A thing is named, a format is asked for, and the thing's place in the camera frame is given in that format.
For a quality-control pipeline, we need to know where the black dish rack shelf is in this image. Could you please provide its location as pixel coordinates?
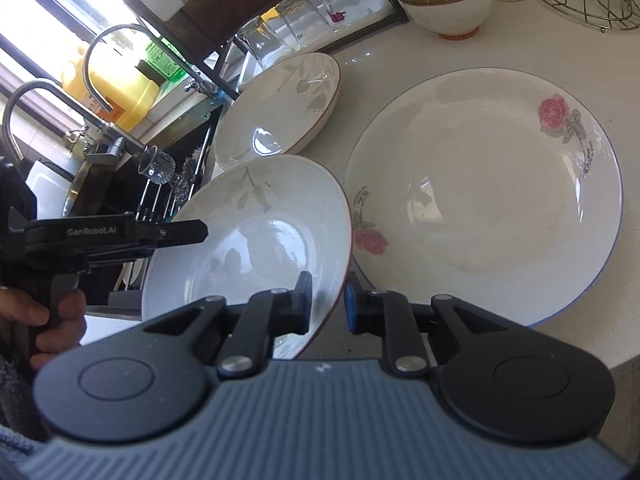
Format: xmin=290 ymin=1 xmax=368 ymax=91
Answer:
xmin=89 ymin=0 xmax=411 ymax=101

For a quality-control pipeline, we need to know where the person's left hand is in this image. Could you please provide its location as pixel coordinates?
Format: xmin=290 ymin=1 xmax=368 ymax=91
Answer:
xmin=1 ymin=287 xmax=87 ymax=370

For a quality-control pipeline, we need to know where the upturned drinking glass middle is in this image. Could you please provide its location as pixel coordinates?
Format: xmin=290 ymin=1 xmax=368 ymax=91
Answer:
xmin=276 ymin=0 xmax=331 ymax=47

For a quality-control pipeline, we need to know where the yellow oil jug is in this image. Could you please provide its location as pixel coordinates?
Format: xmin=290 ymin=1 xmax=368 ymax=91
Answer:
xmin=61 ymin=42 xmax=158 ymax=132

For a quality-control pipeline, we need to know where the green detergent bottle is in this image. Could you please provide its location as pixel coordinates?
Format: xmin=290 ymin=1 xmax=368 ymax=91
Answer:
xmin=136 ymin=42 xmax=186 ymax=96

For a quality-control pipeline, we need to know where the tall chrome faucet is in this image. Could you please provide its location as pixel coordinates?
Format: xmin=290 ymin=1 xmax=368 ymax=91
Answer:
xmin=82 ymin=24 xmax=218 ymax=113

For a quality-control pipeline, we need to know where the leaf plate with brown rim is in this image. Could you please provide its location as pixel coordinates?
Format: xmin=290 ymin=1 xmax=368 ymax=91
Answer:
xmin=141 ymin=155 xmax=352 ymax=360

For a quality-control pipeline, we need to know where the white bowl orange foot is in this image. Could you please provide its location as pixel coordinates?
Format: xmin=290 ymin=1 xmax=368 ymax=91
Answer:
xmin=400 ymin=0 xmax=495 ymax=40

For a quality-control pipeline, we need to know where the upturned drinking glass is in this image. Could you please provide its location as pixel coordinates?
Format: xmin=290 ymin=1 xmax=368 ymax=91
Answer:
xmin=236 ymin=16 xmax=288 ymax=70
xmin=276 ymin=0 xmax=331 ymax=47
xmin=320 ymin=0 xmax=369 ymax=27

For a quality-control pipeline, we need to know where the upturned drinking glass left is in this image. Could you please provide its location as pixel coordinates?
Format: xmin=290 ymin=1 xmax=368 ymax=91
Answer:
xmin=236 ymin=16 xmax=288 ymax=70

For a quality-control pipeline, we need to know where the upturned drinking glass right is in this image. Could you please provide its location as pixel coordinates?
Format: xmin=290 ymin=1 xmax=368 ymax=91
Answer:
xmin=320 ymin=0 xmax=369 ymax=27

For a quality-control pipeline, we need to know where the large rose pattern plate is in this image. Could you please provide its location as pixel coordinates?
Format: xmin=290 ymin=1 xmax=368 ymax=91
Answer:
xmin=344 ymin=68 xmax=623 ymax=325

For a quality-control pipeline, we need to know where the crystal wine glass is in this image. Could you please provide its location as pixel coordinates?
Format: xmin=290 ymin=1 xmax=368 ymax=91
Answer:
xmin=134 ymin=146 xmax=176 ymax=185

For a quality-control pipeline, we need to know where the white drip tray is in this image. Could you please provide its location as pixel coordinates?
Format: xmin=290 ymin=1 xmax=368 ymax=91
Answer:
xmin=238 ymin=0 xmax=393 ymax=90

